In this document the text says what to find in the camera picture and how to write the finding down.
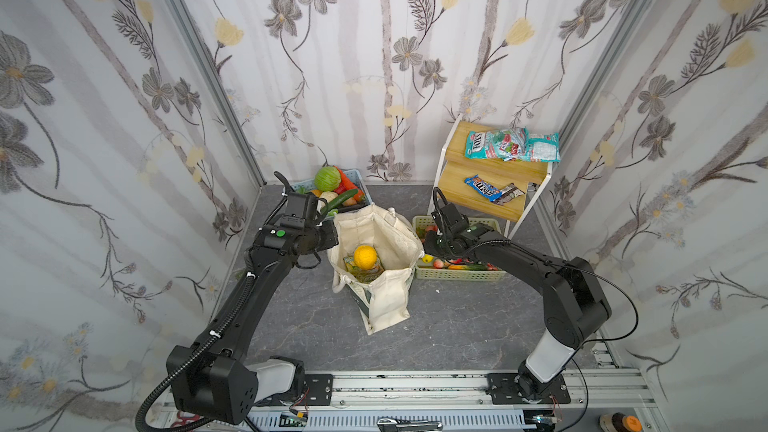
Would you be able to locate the blue plastic vegetable basket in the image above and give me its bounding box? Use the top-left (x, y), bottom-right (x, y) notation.
top-left (292, 166), bottom-right (373, 216)

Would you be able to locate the green cabbage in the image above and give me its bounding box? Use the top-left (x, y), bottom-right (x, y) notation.
top-left (314, 166), bottom-right (342, 192)

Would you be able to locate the white wooden two-tier shelf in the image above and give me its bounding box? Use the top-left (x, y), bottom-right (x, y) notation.
top-left (433, 118), bottom-right (554, 238)

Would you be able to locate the brown snack bar packet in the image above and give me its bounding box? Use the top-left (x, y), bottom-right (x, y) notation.
top-left (493, 183), bottom-right (525, 205)

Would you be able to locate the blue chocolate bar packet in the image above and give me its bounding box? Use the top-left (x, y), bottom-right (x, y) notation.
top-left (464, 175), bottom-right (503, 202)

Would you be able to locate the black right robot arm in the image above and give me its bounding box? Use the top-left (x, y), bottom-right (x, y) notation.
top-left (424, 186), bottom-right (616, 403)

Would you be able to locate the red green candy packet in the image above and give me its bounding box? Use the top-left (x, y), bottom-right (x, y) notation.
top-left (464, 128), bottom-right (526, 161)

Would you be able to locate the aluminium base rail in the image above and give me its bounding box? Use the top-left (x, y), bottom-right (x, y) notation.
top-left (235, 368), bottom-right (670, 431)

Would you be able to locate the green tea snack packet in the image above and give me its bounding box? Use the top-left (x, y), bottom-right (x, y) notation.
top-left (343, 255), bottom-right (385, 283)

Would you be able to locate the teal white snack packet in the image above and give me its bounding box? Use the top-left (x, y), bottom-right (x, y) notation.
top-left (521, 129), bottom-right (561, 163)

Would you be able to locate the green cucumber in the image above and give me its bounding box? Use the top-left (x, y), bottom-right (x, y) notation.
top-left (321, 189), bottom-right (359, 215)

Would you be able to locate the green plastic fruit basket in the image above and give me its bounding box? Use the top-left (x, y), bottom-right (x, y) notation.
top-left (411, 215), bottom-right (506, 282)

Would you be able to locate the cream canvas grocery bag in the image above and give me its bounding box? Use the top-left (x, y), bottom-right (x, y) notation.
top-left (328, 205), bottom-right (424, 335)

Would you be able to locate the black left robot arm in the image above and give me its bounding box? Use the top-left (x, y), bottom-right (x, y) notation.
top-left (135, 173), bottom-right (339, 431)

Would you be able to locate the orange capped bottle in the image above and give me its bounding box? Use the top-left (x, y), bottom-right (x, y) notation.
top-left (598, 412), bottom-right (643, 432)

